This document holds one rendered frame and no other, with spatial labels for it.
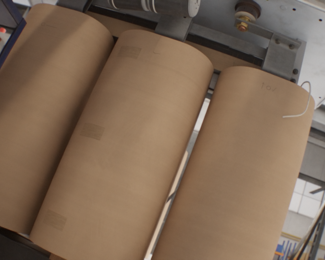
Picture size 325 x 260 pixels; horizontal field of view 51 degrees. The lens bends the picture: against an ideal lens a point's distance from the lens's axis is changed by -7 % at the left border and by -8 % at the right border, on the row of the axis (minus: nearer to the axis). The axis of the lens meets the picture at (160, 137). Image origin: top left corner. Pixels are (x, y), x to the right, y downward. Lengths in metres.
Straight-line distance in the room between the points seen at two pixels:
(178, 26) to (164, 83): 0.28
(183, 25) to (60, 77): 0.52
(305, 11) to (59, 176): 1.11
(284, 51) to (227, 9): 0.31
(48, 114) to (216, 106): 0.61
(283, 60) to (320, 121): 9.12
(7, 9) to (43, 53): 0.25
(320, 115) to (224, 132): 9.40
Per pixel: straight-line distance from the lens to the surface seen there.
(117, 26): 1.59
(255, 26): 1.47
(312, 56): 1.72
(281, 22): 1.57
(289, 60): 1.48
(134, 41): 1.39
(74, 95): 1.40
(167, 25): 1.46
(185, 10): 1.06
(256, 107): 1.31
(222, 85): 1.39
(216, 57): 1.51
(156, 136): 1.24
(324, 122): 10.59
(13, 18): 1.33
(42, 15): 1.54
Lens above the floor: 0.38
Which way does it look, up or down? 15 degrees up
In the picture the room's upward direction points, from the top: 22 degrees clockwise
